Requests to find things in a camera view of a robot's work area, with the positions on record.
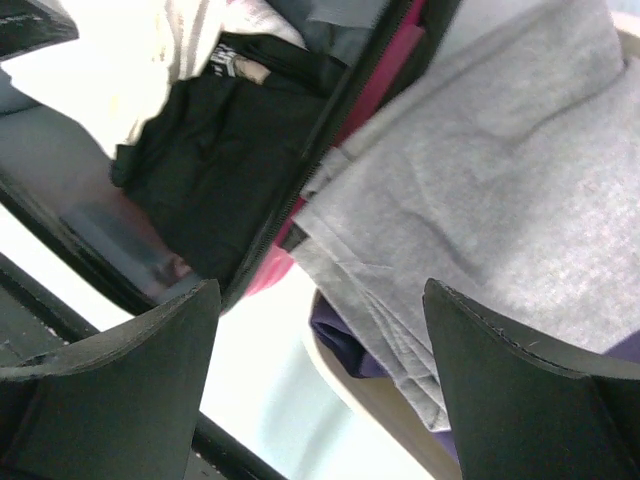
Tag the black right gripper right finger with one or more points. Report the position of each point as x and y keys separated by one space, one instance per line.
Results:
x=524 y=405

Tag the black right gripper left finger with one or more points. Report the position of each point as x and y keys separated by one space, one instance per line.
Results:
x=121 y=404

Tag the white rectangular plastic basin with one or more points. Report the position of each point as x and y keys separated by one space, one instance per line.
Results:
x=380 y=400

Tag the purple garment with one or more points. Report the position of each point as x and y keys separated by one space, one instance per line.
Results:
x=329 y=328

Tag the pink and teal kids suitcase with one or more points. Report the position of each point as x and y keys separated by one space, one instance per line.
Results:
x=56 y=179

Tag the grey garment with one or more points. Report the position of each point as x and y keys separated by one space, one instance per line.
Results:
x=475 y=175

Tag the white terry towel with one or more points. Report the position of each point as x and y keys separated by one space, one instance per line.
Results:
x=118 y=73

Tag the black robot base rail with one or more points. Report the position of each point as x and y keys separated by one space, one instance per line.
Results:
x=34 y=322

